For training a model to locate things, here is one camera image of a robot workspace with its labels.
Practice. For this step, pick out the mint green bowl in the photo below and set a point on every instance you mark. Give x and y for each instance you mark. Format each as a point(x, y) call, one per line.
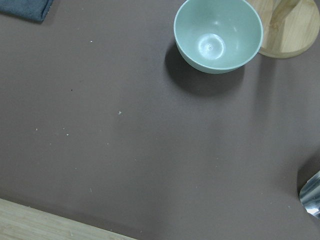
point(217, 36)

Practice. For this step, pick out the wooden glass stand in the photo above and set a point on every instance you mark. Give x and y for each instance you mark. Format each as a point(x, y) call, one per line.
point(290, 27)

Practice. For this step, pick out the grey folded cloth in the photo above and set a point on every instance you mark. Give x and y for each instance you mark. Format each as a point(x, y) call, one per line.
point(33, 10)

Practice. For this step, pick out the steel ice scoop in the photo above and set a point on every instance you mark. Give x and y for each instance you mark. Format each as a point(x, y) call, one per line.
point(309, 196)

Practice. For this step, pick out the bamboo cutting board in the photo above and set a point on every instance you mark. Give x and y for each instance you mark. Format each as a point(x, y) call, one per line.
point(19, 222)

